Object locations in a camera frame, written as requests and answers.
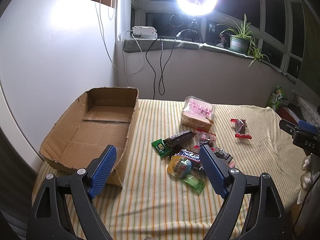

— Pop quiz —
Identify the red chocolate cake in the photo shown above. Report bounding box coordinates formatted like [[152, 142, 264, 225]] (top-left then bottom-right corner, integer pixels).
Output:
[[231, 119, 252, 139]]

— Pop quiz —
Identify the brown snack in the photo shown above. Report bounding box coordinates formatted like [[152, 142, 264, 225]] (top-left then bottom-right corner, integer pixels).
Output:
[[212, 148, 233, 163]]

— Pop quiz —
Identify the light green candy wrapper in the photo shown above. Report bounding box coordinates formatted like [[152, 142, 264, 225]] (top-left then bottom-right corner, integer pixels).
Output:
[[182, 174, 206, 194]]

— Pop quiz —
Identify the packaged sliced bread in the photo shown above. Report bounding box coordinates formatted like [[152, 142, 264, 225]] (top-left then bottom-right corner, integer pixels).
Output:
[[181, 96, 215, 132]]

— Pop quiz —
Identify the Snickers bar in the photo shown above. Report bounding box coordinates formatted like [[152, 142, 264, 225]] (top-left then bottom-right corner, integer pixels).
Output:
[[176, 149, 203, 171]]

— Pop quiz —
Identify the round jelly cup snack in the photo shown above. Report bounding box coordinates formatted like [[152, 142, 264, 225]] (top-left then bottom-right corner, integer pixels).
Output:
[[167, 155, 192, 179]]

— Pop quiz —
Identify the dark chocolate wafer bar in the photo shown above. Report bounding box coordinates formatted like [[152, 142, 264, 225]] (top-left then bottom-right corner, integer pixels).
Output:
[[164, 130, 196, 147]]

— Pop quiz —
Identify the green candy packet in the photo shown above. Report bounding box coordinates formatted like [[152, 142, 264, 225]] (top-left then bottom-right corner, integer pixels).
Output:
[[151, 139, 172, 158]]

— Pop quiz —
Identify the white glove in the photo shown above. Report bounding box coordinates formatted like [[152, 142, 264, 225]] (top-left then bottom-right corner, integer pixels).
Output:
[[297, 154, 319, 204]]

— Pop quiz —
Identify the green snack bag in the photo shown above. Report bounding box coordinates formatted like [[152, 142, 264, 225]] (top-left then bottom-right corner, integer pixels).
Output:
[[267, 85, 289, 112]]

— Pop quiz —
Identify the potted spider plant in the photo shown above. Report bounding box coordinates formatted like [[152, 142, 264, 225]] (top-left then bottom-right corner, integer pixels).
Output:
[[217, 13, 270, 71]]

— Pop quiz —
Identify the brown cardboard box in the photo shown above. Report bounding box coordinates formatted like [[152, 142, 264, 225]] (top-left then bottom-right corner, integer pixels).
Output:
[[40, 87, 139, 187]]

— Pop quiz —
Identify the white power strip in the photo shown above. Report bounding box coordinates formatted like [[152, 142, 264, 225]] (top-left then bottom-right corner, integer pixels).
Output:
[[132, 26, 158, 40]]

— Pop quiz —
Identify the white cable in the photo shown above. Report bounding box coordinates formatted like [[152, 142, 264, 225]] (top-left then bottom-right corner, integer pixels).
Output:
[[120, 29, 146, 75]]

